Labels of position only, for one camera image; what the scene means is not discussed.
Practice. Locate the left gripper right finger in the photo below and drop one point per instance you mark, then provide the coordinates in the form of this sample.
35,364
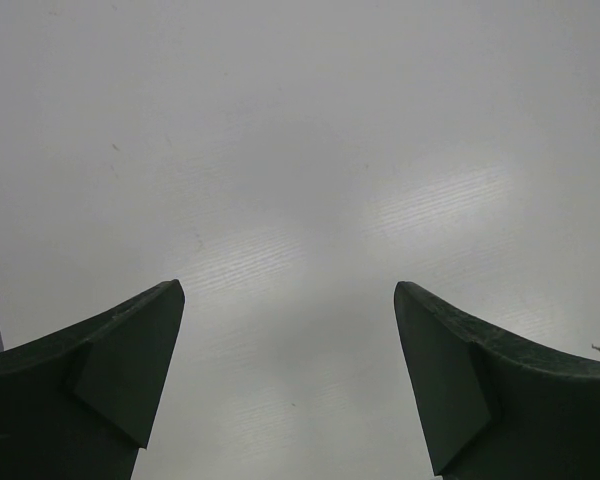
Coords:
492,404

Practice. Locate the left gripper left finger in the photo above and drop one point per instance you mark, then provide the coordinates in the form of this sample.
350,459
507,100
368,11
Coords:
80,403

